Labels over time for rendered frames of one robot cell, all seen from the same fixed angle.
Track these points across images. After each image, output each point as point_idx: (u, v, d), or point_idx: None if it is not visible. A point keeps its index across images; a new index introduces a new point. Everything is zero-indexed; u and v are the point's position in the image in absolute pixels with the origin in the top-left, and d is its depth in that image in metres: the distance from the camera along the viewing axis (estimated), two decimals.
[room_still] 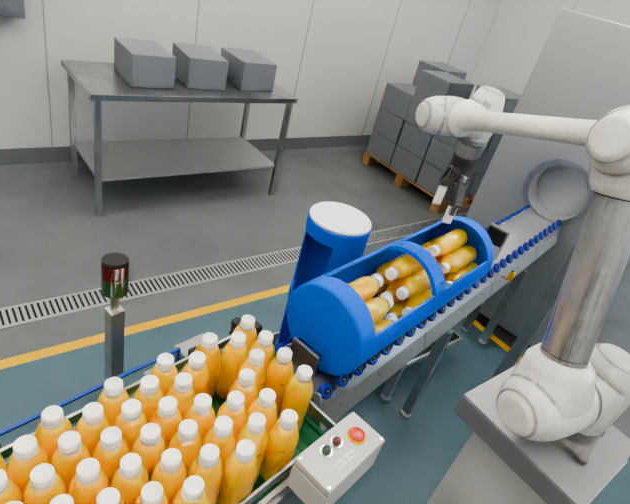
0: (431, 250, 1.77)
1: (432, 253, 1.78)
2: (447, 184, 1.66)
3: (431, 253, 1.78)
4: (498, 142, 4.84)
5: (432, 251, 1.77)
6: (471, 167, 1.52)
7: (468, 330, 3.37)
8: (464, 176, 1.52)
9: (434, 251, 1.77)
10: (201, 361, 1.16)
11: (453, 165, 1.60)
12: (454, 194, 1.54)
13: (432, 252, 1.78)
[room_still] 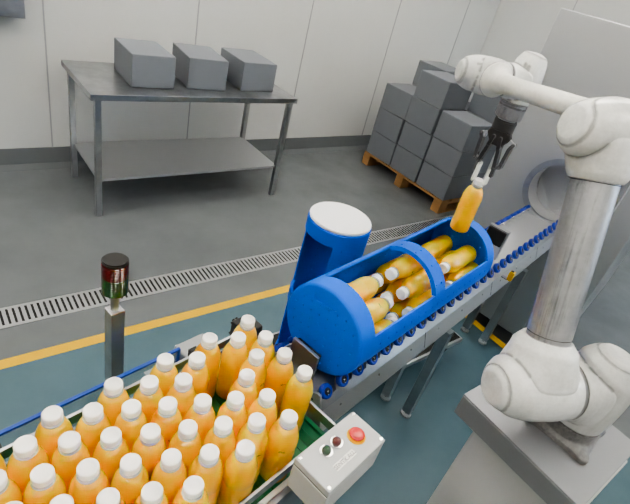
0: (478, 178, 1.74)
1: (478, 180, 1.73)
2: (483, 157, 1.71)
3: (477, 180, 1.73)
4: None
5: (479, 179, 1.73)
6: (514, 129, 1.62)
7: (468, 330, 3.37)
8: (513, 142, 1.62)
9: (480, 180, 1.73)
10: (201, 361, 1.16)
11: (485, 132, 1.67)
12: (497, 159, 1.66)
13: (478, 179, 1.73)
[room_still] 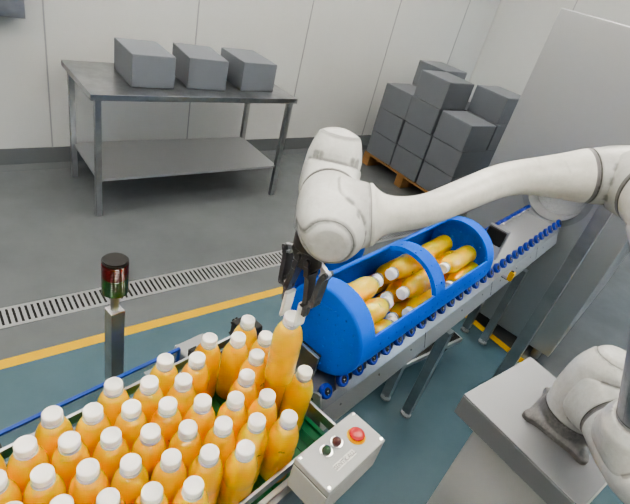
0: (291, 313, 1.09)
1: (290, 317, 1.08)
2: (295, 282, 1.06)
3: (288, 316, 1.08)
4: (498, 142, 4.84)
5: (292, 315, 1.09)
6: None
7: (468, 330, 3.37)
8: (326, 270, 0.97)
9: (294, 316, 1.09)
10: (201, 361, 1.16)
11: (290, 247, 1.02)
12: (308, 291, 1.01)
13: (290, 316, 1.08)
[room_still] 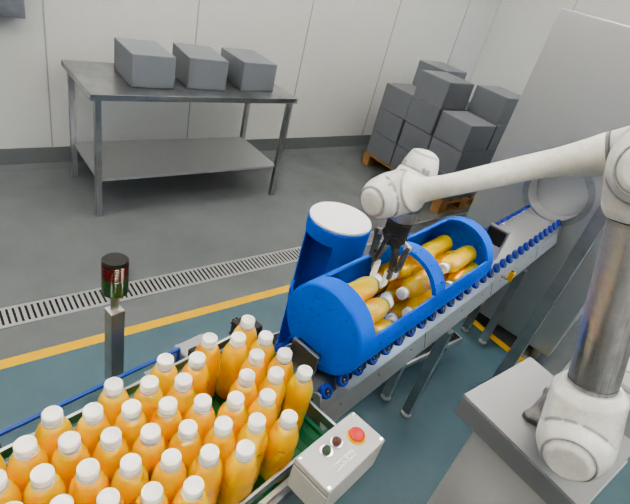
0: (275, 369, 1.19)
1: (274, 373, 1.18)
2: (381, 255, 1.50)
3: (273, 372, 1.18)
4: (498, 142, 4.84)
5: (276, 371, 1.19)
6: (410, 229, 1.42)
7: (468, 330, 3.37)
8: (408, 245, 1.41)
9: (278, 372, 1.19)
10: (201, 361, 1.16)
11: (380, 230, 1.46)
12: (393, 261, 1.45)
13: (274, 372, 1.18)
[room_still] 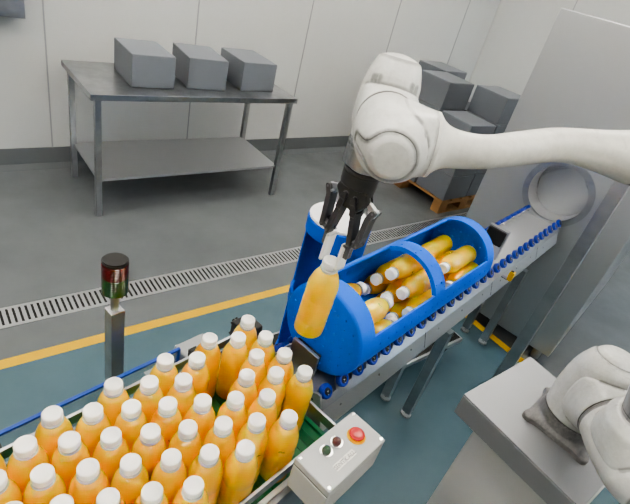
0: (275, 369, 1.19)
1: (274, 373, 1.18)
2: (337, 224, 1.03)
3: (273, 372, 1.18)
4: None
5: (276, 371, 1.19)
6: (378, 184, 0.95)
7: (468, 330, 3.37)
8: (374, 208, 0.94)
9: (278, 372, 1.19)
10: (201, 361, 1.16)
11: (335, 186, 0.99)
12: (352, 232, 0.99)
13: (274, 372, 1.18)
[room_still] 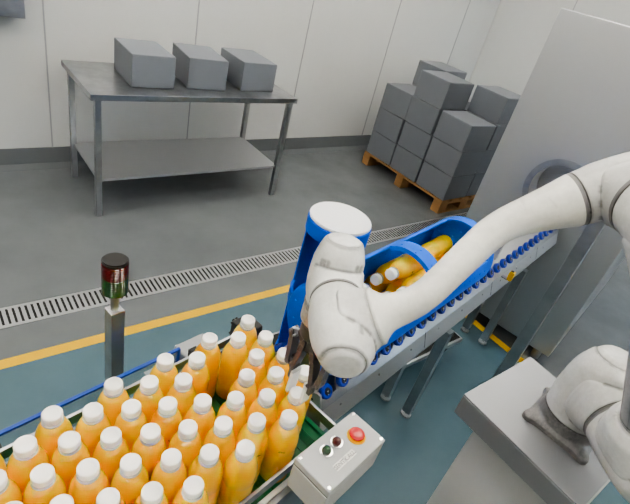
0: (275, 369, 1.19)
1: (274, 373, 1.18)
2: (300, 362, 1.12)
3: (273, 372, 1.18)
4: (498, 142, 4.84)
5: (276, 371, 1.19)
6: None
7: (468, 330, 3.37)
8: None
9: (278, 372, 1.19)
10: (201, 361, 1.16)
11: (296, 332, 1.08)
12: (313, 374, 1.07)
13: (274, 372, 1.18)
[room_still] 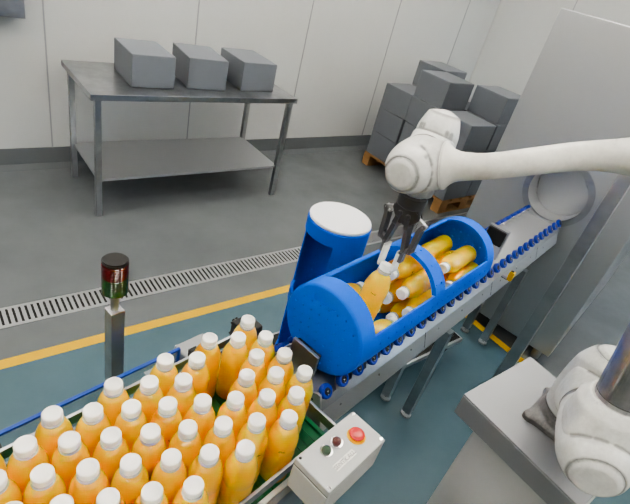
0: (275, 369, 1.19)
1: (274, 373, 1.18)
2: (391, 236, 1.32)
3: (273, 372, 1.18)
4: (498, 142, 4.84)
5: (276, 371, 1.19)
6: (425, 204, 1.24)
7: (468, 330, 3.37)
8: (423, 223, 1.23)
9: (278, 372, 1.19)
10: (201, 361, 1.16)
11: (391, 206, 1.28)
12: (405, 241, 1.27)
13: (274, 372, 1.18)
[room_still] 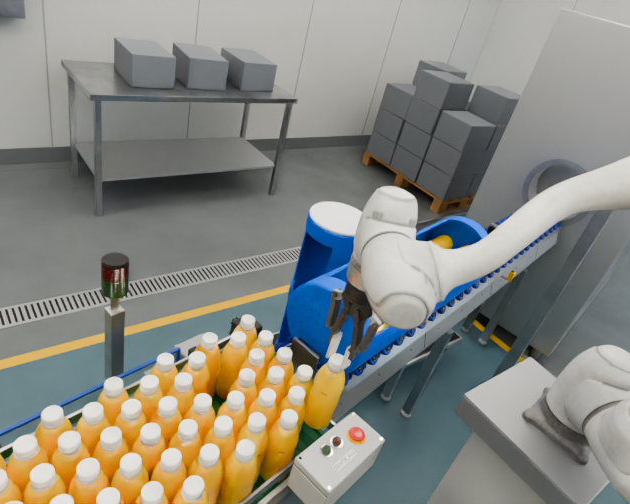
0: (275, 369, 1.19)
1: (274, 373, 1.18)
2: (342, 326, 1.09)
3: (273, 372, 1.18)
4: (498, 142, 4.84)
5: (276, 371, 1.19)
6: None
7: (468, 330, 3.37)
8: (376, 319, 1.00)
9: (278, 372, 1.19)
10: (201, 361, 1.16)
11: (339, 294, 1.05)
12: (357, 338, 1.04)
13: (274, 372, 1.18)
